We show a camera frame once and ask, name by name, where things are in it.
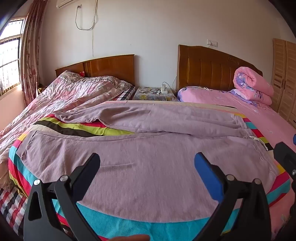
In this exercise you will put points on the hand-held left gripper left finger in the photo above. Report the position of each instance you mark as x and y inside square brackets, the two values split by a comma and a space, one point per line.
[91, 165]

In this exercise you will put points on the white power strip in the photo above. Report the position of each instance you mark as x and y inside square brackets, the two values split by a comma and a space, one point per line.
[164, 90]

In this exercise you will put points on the barred window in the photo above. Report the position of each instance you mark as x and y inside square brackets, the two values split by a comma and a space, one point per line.
[9, 58]

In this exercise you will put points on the pink bed sheet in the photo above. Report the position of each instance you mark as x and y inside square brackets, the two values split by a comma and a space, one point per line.
[261, 118]

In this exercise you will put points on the plain wooden headboard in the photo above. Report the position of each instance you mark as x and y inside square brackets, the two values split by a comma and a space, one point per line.
[108, 67]

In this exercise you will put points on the lilac knit sweater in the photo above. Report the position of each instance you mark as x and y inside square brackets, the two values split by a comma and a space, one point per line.
[150, 148]

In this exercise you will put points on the light wooden wardrobe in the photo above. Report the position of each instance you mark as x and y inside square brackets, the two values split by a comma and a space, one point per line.
[286, 76]

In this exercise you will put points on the white air conditioner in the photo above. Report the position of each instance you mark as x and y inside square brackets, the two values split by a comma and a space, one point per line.
[69, 2]

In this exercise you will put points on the black eyeglasses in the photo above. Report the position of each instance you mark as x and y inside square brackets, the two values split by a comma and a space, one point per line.
[155, 91]

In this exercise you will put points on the rolled pink floral quilt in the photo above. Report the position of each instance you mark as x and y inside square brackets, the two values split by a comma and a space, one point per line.
[252, 85]

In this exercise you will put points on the padded wooden headboard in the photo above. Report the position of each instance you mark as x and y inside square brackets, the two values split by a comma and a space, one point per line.
[208, 67]

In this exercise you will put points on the beige cloth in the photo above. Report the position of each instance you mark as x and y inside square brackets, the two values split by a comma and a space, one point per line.
[5, 171]

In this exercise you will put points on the striped colourful blanket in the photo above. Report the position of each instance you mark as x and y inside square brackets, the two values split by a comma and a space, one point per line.
[129, 228]

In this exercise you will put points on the pink purple pillow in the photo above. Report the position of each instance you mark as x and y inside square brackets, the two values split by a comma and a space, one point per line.
[192, 91]

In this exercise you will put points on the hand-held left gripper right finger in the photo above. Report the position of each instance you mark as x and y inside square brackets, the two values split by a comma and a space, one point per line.
[208, 176]

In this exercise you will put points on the checked bed sheet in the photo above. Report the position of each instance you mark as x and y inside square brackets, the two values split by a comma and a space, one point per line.
[11, 208]

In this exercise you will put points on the floral curtain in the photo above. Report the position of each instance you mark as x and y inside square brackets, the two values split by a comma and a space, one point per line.
[31, 58]

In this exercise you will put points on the white wall switch panel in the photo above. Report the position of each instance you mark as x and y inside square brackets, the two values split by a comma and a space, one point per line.
[212, 42]

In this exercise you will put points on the person's left hand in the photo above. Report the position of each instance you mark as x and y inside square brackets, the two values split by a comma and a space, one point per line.
[129, 238]

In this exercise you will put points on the nightstand with floral cover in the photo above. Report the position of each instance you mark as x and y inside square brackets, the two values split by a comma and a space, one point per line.
[143, 96]

